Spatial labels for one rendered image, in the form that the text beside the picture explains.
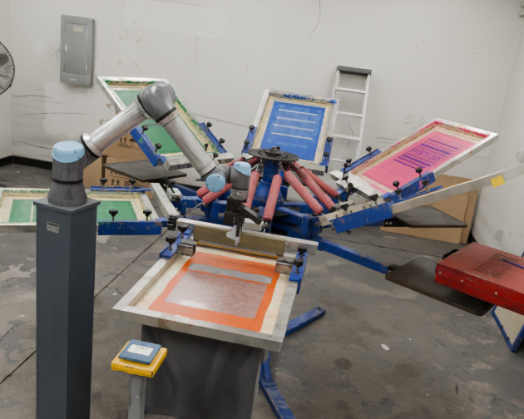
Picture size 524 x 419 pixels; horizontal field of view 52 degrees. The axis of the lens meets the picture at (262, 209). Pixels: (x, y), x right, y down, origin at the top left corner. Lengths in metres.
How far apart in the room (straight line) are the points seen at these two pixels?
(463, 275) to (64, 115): 5.76
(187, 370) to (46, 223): 0.81
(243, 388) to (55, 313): 0.87
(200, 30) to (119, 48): 1.02
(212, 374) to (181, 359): 0.12
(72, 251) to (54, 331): 0.38
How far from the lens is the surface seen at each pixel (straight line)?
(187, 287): 2.16
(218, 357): 1.98
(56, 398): 2.65
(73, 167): 2.21
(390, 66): 6.28
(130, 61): 6.82
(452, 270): 2.41
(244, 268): 2.38
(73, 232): 2.25
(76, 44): 6.98
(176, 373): 2.07
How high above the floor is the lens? 1.90
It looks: 17 degrees down
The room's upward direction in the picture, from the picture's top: 7 degrees clockwise
